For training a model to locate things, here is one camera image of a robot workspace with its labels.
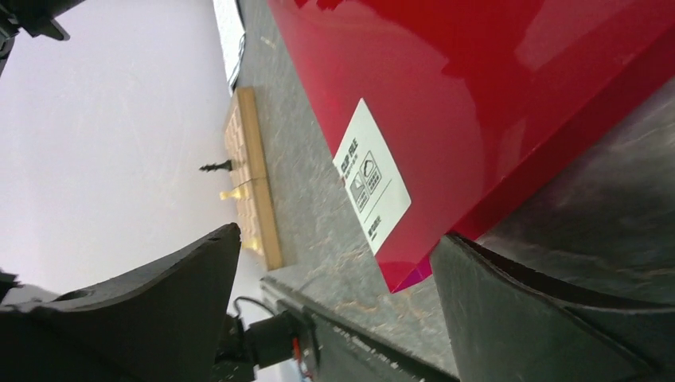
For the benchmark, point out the cream chess piece lower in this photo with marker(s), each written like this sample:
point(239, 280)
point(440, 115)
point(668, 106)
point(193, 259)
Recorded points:
point(254, 244)

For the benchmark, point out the cream chess piece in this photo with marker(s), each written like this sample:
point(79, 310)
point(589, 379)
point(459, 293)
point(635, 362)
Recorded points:
point(240, 192)
point(254, 244)

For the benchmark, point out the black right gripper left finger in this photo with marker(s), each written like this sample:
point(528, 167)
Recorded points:
point(159, 322)

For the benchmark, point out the black chess piece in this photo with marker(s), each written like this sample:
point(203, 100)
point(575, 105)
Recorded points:
point(227, 165)

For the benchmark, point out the cream chess piece upper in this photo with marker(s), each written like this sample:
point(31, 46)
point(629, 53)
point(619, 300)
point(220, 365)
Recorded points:
point(240, 192)

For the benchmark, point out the red clip file folder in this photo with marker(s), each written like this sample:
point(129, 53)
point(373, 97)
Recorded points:
point(446, 116)

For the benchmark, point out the printed white paper sheets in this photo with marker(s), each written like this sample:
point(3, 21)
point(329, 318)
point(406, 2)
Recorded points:
point(232, 34)

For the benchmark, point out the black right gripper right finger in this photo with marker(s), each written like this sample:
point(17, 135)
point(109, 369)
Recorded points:
point(508, 322)

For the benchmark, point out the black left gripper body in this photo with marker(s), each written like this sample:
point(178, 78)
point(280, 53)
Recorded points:
point(36, 17)

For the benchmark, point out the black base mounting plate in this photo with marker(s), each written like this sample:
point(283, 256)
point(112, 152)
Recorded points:
point(364, 337)

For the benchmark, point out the wooden chessboard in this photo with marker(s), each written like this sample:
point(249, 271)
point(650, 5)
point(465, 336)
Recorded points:
point(243, 142)

